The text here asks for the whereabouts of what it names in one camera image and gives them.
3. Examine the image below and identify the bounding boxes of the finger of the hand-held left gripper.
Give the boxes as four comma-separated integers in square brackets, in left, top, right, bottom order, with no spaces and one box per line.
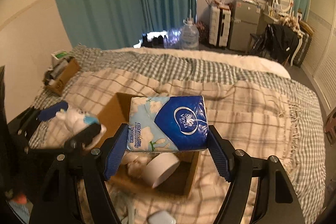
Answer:
[63,123,103,156]
[17,100,69,141]

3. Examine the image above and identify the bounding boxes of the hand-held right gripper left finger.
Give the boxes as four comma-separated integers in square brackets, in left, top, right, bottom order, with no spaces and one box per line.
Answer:
[29,123,130,224]

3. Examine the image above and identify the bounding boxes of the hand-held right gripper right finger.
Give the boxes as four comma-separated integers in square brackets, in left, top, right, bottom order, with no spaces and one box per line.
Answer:
[208,125,305,224]

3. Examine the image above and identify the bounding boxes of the white plush toy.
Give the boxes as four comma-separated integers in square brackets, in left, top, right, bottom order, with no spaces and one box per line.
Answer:
[55,107,108,147]

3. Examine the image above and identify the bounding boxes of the blue floral tissue pack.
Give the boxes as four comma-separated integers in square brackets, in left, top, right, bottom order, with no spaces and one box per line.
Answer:
[126,94,209,153]

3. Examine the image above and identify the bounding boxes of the small cluttered cardboard box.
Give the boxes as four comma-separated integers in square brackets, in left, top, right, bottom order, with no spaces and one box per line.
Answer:
[43,56,81,96]

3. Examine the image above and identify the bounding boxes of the beige plaid blanket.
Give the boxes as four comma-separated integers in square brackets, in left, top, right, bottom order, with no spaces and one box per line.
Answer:
[63,67,298,224]

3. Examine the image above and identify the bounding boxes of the white round container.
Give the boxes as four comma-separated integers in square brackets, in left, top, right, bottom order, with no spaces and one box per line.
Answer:
[146,153,180,189]

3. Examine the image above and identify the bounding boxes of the green white carton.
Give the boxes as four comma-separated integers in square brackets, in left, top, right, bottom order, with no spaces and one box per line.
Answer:
[51,49,69,62]

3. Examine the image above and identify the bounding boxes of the white earbuds case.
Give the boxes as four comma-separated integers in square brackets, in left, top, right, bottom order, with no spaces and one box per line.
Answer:
[147,210,176,224]

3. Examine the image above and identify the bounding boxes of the white duvet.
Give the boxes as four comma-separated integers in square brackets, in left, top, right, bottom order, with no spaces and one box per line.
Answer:
[104,47,292,80]

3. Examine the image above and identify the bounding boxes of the green checked blanket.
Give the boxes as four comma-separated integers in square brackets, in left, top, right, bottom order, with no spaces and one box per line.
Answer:
[34,44,327,215]

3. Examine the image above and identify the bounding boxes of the black bag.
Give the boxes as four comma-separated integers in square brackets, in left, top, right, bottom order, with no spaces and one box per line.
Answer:
[140,32,169,49]

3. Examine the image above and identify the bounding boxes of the pink stool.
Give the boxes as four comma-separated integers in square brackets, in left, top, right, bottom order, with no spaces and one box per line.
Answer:
[324,112,336,139]

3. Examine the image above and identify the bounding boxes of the large clear water jug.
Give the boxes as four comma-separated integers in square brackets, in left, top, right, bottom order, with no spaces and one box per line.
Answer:
[181,18,199,51]

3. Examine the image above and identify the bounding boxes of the clear plastic bottles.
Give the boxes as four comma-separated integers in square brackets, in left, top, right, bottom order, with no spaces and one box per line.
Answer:
[163,28,182,49]

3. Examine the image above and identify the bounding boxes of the black jacket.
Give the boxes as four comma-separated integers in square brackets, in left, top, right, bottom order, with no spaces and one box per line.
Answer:
[249,23,300,64]

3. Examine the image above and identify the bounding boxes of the white suitcase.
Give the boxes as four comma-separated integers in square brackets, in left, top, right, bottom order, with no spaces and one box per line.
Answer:
[208,3,232,47]

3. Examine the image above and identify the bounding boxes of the silver mini fridge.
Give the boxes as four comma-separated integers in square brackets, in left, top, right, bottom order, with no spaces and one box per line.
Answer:
[227,0,261,52]

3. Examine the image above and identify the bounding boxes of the white chair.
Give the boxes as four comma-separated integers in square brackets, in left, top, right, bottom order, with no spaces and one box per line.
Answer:
[289,14,305,66]

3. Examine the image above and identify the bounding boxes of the brown trunk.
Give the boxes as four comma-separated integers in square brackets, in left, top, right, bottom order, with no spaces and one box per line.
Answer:
[293,20,314,67]

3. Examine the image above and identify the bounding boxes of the white dressing table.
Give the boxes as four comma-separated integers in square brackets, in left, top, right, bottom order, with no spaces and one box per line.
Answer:
[259,5,290,30]

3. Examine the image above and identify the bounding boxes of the white louvered wardrobe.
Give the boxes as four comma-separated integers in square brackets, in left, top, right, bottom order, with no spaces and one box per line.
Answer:
[301,0,336,112]

